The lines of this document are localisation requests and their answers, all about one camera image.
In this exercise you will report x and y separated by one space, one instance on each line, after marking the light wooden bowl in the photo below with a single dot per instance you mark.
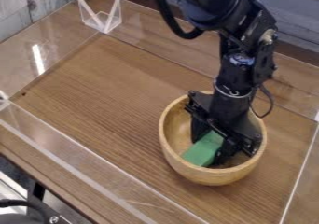
175 140

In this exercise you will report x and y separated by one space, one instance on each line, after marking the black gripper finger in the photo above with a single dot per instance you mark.
199 129
227 147

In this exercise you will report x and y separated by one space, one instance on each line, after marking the green rectangular block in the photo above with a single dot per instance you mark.
201 152

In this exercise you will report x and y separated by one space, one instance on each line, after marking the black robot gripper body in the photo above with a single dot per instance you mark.
230 117

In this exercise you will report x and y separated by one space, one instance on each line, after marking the clear acrylic enclosure wall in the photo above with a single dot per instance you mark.
94 124

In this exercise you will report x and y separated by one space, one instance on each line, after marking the black metal table frame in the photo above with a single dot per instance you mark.
42 209

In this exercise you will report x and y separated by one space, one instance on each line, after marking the clear acrylic corner bracket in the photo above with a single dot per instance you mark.
101 21

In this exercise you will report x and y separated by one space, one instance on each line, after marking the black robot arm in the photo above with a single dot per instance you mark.
247 31

